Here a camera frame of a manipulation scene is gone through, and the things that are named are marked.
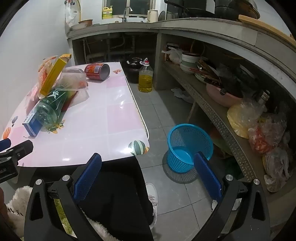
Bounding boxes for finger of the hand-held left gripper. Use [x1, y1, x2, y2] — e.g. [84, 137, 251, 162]
[0, 140, 33, 163]
[0, 138, 11, 151]

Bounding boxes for red metal can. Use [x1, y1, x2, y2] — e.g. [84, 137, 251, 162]
[84, 63, 111, 80]

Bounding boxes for blue and white box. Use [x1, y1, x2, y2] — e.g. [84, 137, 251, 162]
[22, 109, 47, 138]

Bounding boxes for black wok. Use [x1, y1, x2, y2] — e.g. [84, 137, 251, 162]
[165, 0, 215, 19]

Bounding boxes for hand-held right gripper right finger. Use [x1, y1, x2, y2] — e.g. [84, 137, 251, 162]
[192, 152, 271, 241]

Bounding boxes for window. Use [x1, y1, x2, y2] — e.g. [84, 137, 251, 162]
[103, 0, 155, 16]

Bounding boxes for pink basin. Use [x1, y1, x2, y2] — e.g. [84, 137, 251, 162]
[206, 82, 243, 107]

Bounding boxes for metal faucet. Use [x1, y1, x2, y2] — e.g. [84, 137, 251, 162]
[122, 6, 133, 22]

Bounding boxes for yellow plastic bag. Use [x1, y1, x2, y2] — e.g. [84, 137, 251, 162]
[227, 102, 262, 139]

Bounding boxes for concrete counter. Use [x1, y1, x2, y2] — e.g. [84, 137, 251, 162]
[67, 20, 296, 75]

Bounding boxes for hanging white plastic bag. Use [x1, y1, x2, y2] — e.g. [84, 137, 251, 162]
[65, 2, 78, 25]

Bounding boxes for cooking oil bottle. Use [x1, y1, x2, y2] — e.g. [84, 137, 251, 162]
[138, 58, 154, 93]

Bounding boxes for person's white shoe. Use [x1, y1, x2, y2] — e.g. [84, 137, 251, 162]
[146, 183, 159, 230]

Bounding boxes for clear plastic container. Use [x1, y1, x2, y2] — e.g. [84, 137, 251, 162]
[55, 68, 89, 105]

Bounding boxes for yellow cardboard box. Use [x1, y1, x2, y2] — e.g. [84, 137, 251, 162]
[39, 54, 72, 96]

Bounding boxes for yellow detergent bottle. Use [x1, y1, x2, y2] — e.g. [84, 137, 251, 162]
[102, 6, 113, 19]

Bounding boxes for red snack bag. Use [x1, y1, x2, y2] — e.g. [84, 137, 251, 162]
[28, 55, 79, 112]

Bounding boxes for green plastic bottle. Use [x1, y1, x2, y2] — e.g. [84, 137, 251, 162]
[35, 87, 74, 132]

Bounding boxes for person's black pants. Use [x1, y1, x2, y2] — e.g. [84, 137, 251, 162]
[79, 160, 154, 241]

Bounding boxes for stack of white bowls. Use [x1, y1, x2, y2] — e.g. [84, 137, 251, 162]
[180, 51, 201, 74]

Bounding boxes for plastic bag with red contents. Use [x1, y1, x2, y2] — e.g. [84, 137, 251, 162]
[248, 116, 287, 156]

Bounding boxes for clear crumpled plastic bag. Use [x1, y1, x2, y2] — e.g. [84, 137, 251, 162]
[262, 148, 290, 193]

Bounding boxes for wooden cutting board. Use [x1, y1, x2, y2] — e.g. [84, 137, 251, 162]
[238, 14, 296, 47]

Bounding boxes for white pitcher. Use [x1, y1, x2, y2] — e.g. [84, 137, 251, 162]
[147, 10, 159, 23]

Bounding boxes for white fuzzy jacket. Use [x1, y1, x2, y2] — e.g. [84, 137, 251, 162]
[6, 185, 116, 241]

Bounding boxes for blue plastic basket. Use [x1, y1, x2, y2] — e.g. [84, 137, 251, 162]
[167, 124, 213, 173]

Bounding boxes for dark cooking pot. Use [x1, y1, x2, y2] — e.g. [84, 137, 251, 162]
[214, 0, 260, 21]

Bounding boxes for dark ceramic jar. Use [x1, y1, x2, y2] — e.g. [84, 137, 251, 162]
[125, 57, 145, 84]

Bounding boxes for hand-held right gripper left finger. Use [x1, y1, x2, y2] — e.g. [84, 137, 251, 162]
[24, 153, 102, 241]

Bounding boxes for perforated metal shelf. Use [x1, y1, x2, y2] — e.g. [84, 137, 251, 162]
[162, 61, 278, 186]

